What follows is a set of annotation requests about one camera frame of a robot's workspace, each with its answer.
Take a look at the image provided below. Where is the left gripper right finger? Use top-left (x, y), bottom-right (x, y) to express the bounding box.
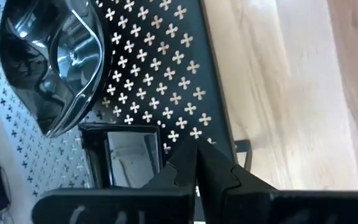
top-left (196, 138), bottom-right (279, 224)

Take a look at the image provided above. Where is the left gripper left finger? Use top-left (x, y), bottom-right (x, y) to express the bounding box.
top-left (140, 138), bottom-right (198, 224)

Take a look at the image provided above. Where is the small black square plate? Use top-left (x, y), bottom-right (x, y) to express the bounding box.
top-left (78, 122), bottom-right (163, 189)

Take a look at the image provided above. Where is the black leaf-shaped plate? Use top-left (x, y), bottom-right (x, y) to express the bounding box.
top-left (0, 0), bottom-right (106, 139)

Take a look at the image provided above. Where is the black perforated metal riser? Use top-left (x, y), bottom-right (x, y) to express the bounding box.
top-left (0, 0), bottom-right (254, 200)

